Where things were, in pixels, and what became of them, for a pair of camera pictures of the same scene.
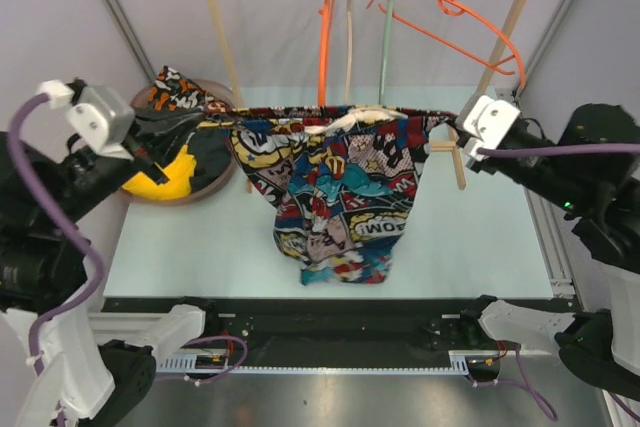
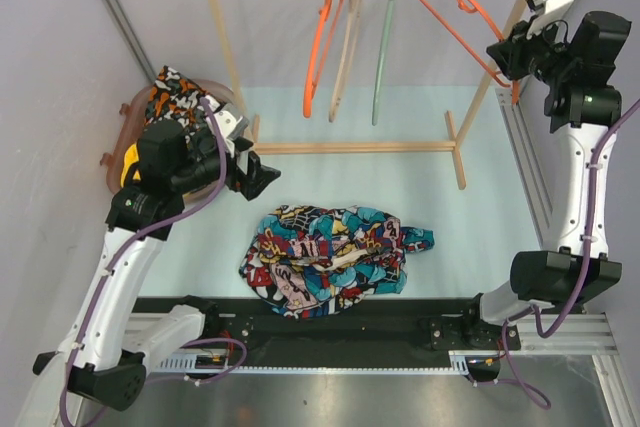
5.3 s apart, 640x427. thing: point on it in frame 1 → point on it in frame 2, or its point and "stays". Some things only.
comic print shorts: (338, 181) → (310, 260)
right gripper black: (464, 134) → (511, 56)
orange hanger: (498, 66) → (465, 1)
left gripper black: (161, 133) → (238, 180)
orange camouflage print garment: (172, 90) stays
